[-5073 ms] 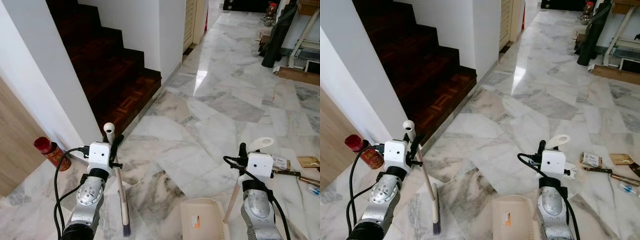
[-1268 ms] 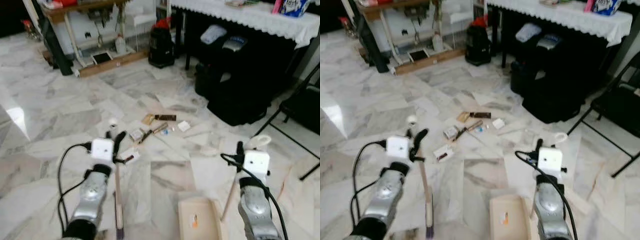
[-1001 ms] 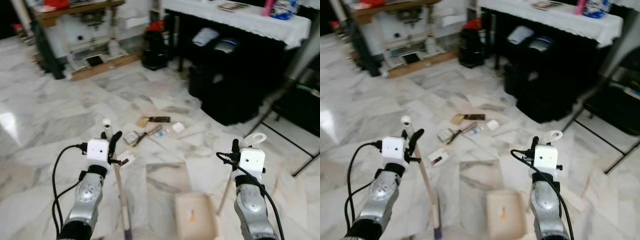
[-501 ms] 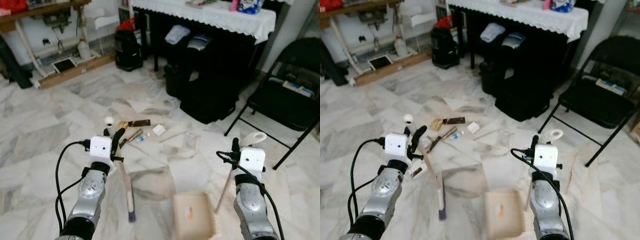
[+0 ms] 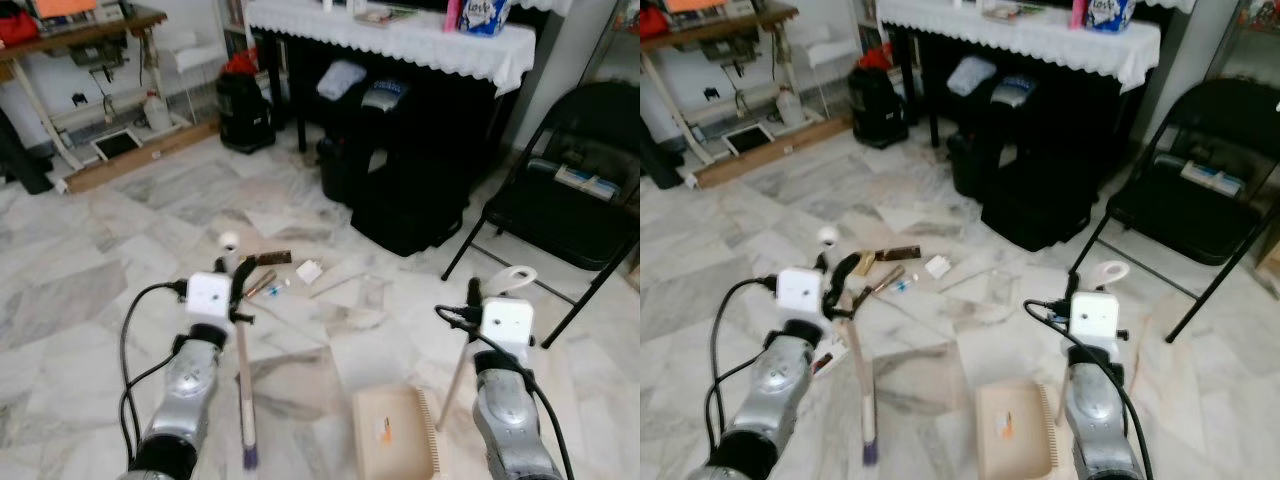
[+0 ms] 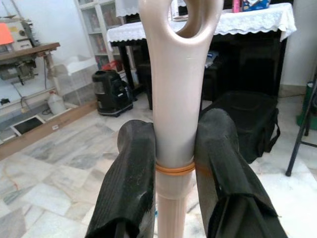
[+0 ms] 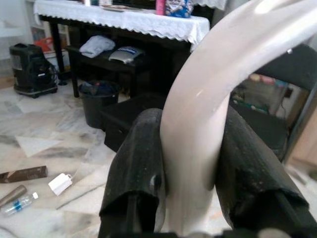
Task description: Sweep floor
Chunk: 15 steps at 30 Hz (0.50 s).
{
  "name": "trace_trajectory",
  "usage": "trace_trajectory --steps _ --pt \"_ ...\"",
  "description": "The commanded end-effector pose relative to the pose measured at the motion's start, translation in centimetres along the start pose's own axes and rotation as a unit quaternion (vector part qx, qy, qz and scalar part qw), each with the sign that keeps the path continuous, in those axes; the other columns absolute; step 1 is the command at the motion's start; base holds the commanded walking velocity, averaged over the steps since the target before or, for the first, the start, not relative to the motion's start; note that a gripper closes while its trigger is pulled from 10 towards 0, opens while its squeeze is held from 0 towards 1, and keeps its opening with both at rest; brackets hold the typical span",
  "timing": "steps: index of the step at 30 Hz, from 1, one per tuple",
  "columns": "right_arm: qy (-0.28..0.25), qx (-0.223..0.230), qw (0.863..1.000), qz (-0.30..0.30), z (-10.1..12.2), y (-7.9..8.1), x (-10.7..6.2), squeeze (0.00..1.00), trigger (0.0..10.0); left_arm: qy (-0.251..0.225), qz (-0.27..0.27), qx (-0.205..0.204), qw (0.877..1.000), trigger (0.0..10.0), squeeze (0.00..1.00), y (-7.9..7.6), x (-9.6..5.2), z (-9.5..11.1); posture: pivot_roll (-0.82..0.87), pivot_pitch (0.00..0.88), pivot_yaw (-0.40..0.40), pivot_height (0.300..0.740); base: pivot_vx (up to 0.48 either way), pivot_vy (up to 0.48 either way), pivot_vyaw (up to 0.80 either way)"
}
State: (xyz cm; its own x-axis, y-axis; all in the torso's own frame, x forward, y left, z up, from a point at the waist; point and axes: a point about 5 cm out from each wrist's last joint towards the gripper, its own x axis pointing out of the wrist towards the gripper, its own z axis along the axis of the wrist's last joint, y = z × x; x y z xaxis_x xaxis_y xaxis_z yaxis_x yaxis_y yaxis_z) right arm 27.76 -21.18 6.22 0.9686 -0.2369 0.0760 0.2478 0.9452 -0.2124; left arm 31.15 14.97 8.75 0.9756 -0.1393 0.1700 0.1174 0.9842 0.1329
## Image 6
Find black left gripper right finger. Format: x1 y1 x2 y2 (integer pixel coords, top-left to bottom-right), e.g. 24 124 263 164
194 108 289 238

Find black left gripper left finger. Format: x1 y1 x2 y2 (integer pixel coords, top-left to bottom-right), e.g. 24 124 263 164
85 119 159 238

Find cream handled broom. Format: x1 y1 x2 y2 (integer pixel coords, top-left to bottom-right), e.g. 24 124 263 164
138 0 225 238

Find orange rubber band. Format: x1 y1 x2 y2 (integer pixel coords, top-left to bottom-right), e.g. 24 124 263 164
155 162 196 178

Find large black bag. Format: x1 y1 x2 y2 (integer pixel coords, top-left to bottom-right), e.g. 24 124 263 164
202 90 281 165

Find black stand legs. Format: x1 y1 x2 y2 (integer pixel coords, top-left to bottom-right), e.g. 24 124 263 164
285 74 317 178

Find black canister vacuum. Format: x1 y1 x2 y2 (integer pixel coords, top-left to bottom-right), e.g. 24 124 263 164
92 70 134 118

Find long cardboard box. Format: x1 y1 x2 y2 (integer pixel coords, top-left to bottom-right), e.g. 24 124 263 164
0 100 99 161

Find black table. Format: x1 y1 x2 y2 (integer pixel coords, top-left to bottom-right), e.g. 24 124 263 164
110 31 288 111

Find white plastic jug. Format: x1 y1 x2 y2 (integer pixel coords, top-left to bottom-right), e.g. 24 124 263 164
47 91 66 116

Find grey case blue label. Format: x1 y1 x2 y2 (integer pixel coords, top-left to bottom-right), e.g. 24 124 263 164
205 50 220 68

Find green object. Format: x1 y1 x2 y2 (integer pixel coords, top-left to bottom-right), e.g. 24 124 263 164
296 81 317 130

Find red plastic bag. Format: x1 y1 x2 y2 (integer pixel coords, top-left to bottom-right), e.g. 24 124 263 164
101 60 124 73

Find white framed tablet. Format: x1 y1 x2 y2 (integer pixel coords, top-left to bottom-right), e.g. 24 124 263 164
11 116 47 137

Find white lace tablecloth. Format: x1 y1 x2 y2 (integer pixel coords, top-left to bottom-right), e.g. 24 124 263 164
106 2 297 47

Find blue printed box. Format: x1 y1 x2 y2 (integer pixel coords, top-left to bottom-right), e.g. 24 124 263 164
241 0 271 12

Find sewing machine table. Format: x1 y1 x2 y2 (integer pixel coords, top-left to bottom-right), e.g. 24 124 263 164
0 42 62 110

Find white glass door cabinet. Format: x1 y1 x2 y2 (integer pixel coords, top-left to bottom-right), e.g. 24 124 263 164
74 0 141 72

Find sewing machine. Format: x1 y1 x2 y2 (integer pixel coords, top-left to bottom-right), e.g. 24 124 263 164
0 16 42 50

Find orange paper sheet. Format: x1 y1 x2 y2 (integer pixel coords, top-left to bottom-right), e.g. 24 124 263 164
0 22 15 46

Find white wire cage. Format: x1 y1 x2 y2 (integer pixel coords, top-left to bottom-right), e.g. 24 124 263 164
53 66 100 106

